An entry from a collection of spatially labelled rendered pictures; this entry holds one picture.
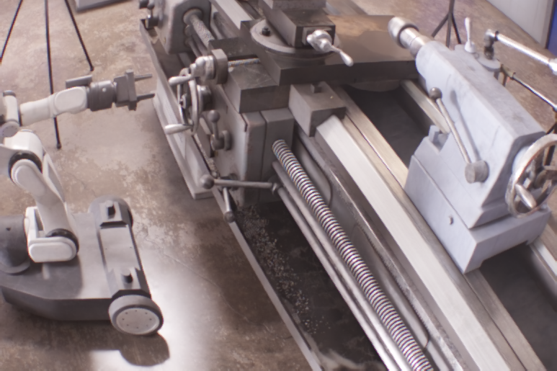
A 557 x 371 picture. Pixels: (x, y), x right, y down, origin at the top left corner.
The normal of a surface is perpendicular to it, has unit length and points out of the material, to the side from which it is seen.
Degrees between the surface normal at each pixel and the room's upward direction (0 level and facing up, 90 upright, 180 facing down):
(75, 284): 0
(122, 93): 40
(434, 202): 90
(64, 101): 50
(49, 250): 90
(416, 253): 36
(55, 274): 0
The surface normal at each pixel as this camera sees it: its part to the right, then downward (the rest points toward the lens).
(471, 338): -0.47, -0.57
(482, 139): -0.88, -0.06
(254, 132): 0.36, 0.57
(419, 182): -0.93, 0.15
